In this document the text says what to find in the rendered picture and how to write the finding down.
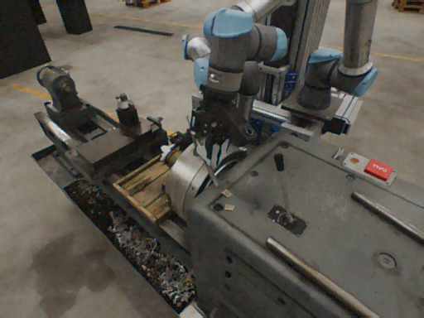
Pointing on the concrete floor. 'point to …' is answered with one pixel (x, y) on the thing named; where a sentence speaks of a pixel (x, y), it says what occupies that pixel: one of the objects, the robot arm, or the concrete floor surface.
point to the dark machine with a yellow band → (19, 39)
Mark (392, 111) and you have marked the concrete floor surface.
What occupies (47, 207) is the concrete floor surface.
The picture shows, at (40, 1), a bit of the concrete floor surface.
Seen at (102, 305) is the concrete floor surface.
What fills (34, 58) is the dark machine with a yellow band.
